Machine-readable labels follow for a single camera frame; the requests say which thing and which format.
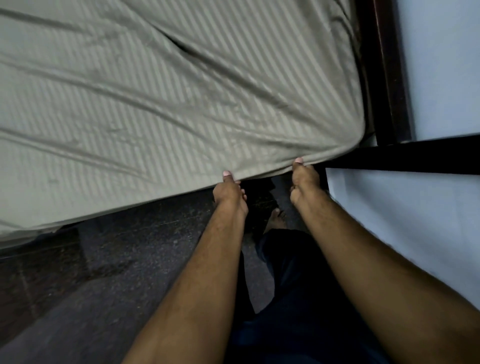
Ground person's left hand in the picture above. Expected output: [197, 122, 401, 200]
[212, 170, 249, 214]

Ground person's right hand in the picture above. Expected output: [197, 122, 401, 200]
[289, 157, 327, 209]

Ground beige striped bed sheet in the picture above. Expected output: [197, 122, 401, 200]
[0, 0, 367, 250]

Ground person's right forearm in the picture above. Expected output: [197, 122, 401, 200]
[298, 191, 480, 364]

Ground person's left forearm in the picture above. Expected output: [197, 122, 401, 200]
[121, 202, 249, 364]

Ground person's right foot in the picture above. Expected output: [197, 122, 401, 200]
[264, 208, 289, 234]

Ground person's dark trousers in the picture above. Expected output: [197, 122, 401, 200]
[224, 228, 391, 364]

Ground dark wooden bed frame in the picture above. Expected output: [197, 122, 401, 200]
[322, 0, 480, 176]

